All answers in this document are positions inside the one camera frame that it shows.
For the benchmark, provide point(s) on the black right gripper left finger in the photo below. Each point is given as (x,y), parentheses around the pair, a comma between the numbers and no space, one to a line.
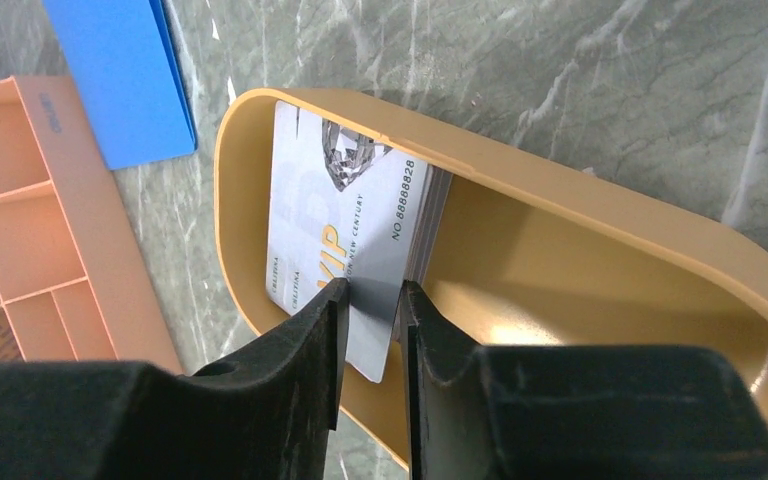
(264,411)

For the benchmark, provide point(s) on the peach plastic file organizer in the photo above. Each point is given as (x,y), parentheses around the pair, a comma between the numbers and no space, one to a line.
(73,284)

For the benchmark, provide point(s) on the yellow oval tray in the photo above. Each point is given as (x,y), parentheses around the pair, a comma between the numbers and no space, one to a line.
(528,252)

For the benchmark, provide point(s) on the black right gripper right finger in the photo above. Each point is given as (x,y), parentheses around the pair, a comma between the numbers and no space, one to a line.
(571,412)

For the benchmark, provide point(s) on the blue folder sheet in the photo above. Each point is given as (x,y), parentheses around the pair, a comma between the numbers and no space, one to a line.
(123,62)

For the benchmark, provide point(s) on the white VIP card stack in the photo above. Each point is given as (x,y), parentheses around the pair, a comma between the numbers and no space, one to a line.
(313,158)

